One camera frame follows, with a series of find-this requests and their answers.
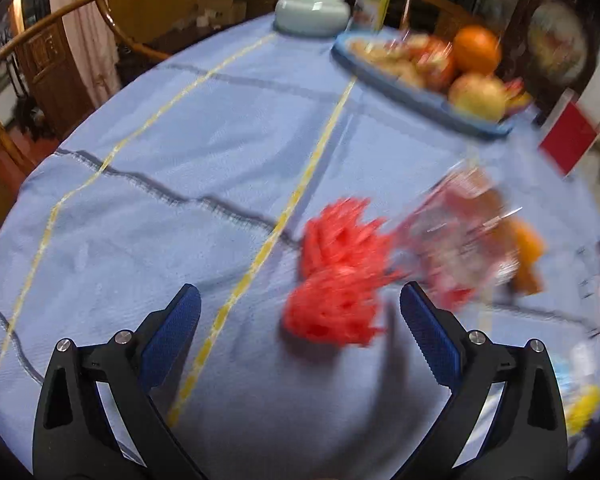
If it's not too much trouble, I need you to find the red card box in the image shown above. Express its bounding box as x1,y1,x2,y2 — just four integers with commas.
538,101,598,177

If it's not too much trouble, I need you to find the white ceramic lidded jar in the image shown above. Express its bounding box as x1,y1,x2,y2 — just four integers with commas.
274,0,351,37

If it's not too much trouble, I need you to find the round embroidered table screen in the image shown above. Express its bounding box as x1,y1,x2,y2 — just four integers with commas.
522,0,593,96

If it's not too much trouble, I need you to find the blue fruit plate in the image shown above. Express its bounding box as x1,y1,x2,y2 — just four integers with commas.
331,30,516,138

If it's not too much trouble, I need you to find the yellow crumpled paper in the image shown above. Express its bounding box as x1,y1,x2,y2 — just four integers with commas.
562,385,600,436

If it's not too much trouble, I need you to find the clear red plastic wrapper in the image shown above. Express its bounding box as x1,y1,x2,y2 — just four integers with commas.
395,160,511,311

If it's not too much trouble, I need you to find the blue striped tablecloth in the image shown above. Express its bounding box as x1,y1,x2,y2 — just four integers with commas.
0,10,600,480

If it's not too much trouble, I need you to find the red foam fruit net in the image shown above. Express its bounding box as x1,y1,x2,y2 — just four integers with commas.
280,197,401,348

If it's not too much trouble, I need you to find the curved wooden armchair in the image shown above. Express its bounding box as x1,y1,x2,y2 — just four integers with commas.
0,0,171,171

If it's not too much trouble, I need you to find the wooden chair with carved back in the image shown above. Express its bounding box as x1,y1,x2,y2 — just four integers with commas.
399,0,481,36

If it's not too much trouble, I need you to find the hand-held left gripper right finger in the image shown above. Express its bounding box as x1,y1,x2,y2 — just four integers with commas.
399,281,568,480

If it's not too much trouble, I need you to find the orange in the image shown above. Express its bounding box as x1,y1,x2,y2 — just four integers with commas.
451,25,502,76

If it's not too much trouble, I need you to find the white red patterned curtain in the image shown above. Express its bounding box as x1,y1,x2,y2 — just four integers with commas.
47,0,121,106

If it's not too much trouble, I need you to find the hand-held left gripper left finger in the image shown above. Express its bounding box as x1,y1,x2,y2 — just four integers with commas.
32,283,203,480

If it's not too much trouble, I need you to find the red packaged snack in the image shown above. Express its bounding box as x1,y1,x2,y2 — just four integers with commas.
405,35,456,91

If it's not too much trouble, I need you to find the yellow red apple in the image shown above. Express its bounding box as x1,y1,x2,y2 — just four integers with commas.
448,72,510,121

